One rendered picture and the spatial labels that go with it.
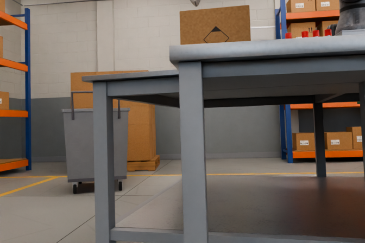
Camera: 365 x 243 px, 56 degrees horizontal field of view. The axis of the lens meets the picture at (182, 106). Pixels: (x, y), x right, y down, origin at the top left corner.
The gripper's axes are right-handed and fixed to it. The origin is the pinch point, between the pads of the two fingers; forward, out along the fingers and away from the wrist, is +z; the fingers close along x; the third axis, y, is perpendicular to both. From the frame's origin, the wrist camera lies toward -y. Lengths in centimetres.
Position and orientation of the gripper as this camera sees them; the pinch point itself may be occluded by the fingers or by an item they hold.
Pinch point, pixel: (195, 3)
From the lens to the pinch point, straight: 160.9
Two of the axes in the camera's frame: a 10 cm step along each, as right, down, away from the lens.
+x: -9.1, 1.2, 3.9
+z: 1.5, 9.9, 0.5
